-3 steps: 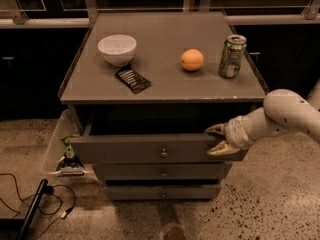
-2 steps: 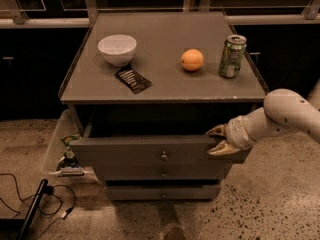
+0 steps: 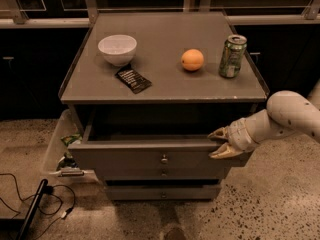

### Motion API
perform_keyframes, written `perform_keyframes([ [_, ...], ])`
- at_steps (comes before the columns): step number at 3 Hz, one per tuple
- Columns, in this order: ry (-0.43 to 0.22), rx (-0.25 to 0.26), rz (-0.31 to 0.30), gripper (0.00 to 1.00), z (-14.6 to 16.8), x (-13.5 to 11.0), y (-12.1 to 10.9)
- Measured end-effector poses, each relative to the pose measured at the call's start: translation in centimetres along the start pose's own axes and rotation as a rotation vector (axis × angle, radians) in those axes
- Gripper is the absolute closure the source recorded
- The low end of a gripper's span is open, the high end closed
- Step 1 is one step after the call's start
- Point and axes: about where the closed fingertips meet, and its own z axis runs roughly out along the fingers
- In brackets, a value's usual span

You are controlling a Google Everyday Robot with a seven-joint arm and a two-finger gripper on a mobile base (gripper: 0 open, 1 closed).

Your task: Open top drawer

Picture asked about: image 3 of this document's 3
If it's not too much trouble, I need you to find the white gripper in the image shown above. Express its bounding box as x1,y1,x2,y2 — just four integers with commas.
207,118,258,159

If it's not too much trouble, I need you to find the grey top drawer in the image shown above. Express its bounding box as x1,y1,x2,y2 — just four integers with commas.
69,123,251,173

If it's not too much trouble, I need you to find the grey drawer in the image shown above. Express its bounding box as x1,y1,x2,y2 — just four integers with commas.
69,123,251,173
106,185,221,200
96,167,229,180

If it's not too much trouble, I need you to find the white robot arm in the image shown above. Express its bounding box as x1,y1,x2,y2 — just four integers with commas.
208,90,320,159

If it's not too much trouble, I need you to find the grey bottom drawer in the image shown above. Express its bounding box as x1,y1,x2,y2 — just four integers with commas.
106,185,221,200

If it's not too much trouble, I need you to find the grey drawer cabinet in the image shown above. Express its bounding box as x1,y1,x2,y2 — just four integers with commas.
60,12,269,188

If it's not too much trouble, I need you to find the grey middle drawer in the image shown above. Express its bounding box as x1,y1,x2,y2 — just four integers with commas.
96,167,229,180

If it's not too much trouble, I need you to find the green soda can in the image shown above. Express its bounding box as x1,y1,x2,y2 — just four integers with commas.
219,34,247,78

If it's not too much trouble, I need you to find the orange fruit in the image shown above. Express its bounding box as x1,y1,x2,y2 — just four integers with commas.
181,49,204,72

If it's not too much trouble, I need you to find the black snack packet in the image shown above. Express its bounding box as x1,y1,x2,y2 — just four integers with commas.
115,65,152,94

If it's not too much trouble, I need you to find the white ceramic bowl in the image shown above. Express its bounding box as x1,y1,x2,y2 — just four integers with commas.
98,34,137,66

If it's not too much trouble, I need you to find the green chip bag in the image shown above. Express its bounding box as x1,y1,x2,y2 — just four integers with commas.
60,133,82,147

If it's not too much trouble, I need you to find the clear plastic bin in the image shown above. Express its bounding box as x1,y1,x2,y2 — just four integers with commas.
40,110,98,185

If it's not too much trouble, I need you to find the black flat bar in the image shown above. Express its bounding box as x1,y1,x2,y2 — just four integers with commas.
15,179,48,240

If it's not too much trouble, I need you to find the metal railing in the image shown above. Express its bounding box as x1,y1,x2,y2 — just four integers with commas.
0,0,320,25

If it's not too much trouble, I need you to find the black cable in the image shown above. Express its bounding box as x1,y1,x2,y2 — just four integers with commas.
0,173,76,240

